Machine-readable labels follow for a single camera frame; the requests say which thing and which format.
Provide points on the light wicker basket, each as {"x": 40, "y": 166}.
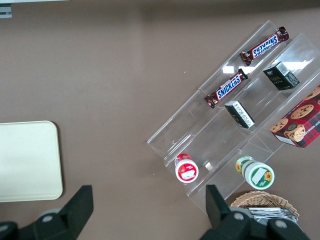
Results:
{"x": 260, "y": 200}

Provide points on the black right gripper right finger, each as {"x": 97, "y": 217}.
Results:
{"x": 220, "y": 212}

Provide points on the red lidded cup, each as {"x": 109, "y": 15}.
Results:
{"x": 186, "y": 171}

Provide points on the red tartan cookie box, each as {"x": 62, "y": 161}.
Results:
{"x": 300, "y": 125}

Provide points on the beige plastic tray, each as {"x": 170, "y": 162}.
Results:
{"x": 27, "y": 160}

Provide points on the aluminium foil container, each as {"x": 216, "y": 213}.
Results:
{"x": 265, "y": 212}

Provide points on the Snickers chocolate bar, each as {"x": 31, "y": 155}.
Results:
{"x": 226, "y": 88}
{"x": 265, "y": 46}

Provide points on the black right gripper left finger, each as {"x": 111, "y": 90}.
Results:
{"x": 75, "y": 210}

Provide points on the grey white small device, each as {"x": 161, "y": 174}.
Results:
{"x": 5, "y": 12}

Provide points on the clear acrylic stepped display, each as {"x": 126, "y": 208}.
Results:
{"x": 200, "y": 130}

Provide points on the green lidded cup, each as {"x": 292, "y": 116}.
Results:
{"x": 257, "y": 175}

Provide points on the small black box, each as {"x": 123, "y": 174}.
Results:
{"x": 281, "y": 76}
{"x": 240, "y": 113}

